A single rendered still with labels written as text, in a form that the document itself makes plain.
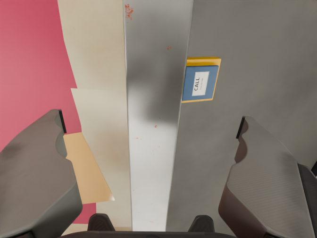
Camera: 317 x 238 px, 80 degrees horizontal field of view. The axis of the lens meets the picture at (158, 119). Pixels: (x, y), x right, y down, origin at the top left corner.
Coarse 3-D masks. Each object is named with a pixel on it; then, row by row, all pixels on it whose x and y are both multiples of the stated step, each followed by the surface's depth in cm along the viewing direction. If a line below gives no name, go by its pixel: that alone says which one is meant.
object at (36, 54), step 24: (0, 0) 13; (24, 0) 13; (48, 0) 13; (0, 24) 14; (24, 24) 14; (48, 24) 14; (0, 48) 15; (24, 48) 15; (48, 48) 15; (0, 72) 16; (24, 72) 16; (48, 72) 16; (72, 72) 16
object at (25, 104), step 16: (0, 96) 17; (16, 96) 17; (32, 96) 17; (48, 96) 17; (64, 96) 17; (0, 112) 18; (16, 112) 18; (32, 112) 18; (64, 112) 18; (0, 128) 19; (16, 128) 19; (80, 128) 18; (0, 144) 20
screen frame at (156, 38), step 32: (128, 0) 10; (160, 0) 10; (192, 0) 10; (128, 32) 11; (160, 32) 11; (128, 64) 12; (160, 64) 12; (128, 96) 13; (160, 96) 13; (128, 128) 14; (160, 128) 14; (160, 160) 16; (160, 192) 18; (160, 224) 20
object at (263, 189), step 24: (240, 144) 10; (264, 144) 9; (240, 168) 8; (264, 168) 8; (288, 168) 8; (240, 192) 7; (264, 192) 7; (288, 192) 7; (240, 216) 7; (264, 216) 6; (288, 216) 6
